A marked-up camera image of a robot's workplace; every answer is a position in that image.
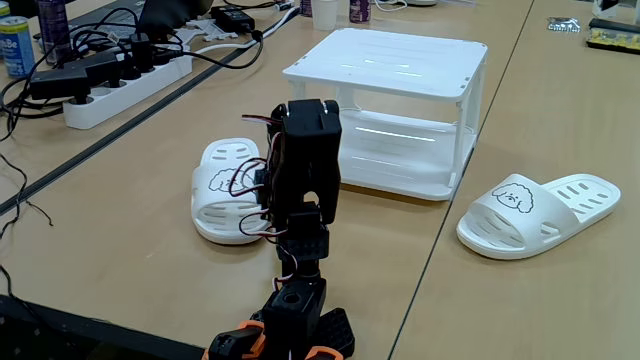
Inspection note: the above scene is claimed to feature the white paper cup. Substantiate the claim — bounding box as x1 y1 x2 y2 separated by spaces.
310 0 340 32

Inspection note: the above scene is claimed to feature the white power strip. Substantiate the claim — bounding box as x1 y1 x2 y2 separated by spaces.
62 53 194 131

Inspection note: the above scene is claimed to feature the black and yellow box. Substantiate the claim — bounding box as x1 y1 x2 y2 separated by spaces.
585 18 640 55

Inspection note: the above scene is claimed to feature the black power adapter brick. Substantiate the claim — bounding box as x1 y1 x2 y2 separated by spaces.
209 4 256 34

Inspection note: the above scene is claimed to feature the thick white power cable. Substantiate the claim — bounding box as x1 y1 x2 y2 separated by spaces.
192 4 301 56

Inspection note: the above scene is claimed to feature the white slipper with dog drawing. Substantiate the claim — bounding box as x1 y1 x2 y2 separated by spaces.
190 137 274 246
455 172 623 261

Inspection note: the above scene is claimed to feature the black cable with ferrite bead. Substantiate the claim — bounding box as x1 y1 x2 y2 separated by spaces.
149 27 265 71

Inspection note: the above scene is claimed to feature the black flat electronic device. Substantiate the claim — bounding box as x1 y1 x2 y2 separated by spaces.
69 0 149 32

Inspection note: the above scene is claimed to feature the tall dark purple can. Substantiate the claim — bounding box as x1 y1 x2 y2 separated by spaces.
37 0 72 67

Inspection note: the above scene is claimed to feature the blue drink can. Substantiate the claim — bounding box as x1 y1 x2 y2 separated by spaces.
0 15 37 79

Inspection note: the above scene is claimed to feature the silver foil wrapper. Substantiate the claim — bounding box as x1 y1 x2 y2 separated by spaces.
546 16 583 34

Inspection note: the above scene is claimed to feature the black plug adapter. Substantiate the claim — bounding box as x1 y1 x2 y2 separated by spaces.
74 49 122 90
28 67 92 105

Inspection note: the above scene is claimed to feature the white box with black print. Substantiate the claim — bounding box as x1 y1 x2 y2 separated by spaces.
592 0 640 21

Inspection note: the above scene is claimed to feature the white printed bracket piece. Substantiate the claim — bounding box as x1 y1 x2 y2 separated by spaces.
167 27 196 50
187 18 240 43

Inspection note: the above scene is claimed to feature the black power plug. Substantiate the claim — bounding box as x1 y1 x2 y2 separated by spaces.
128 32 155 75

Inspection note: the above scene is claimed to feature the thin black loose wire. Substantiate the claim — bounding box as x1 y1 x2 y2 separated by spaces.
0 152 55 241

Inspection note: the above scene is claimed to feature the white plastic shoe rack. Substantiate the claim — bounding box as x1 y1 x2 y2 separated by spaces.
282 27 489 202

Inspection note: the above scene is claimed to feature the thin white coiled cable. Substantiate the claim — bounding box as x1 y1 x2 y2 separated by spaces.
373 0 409 13

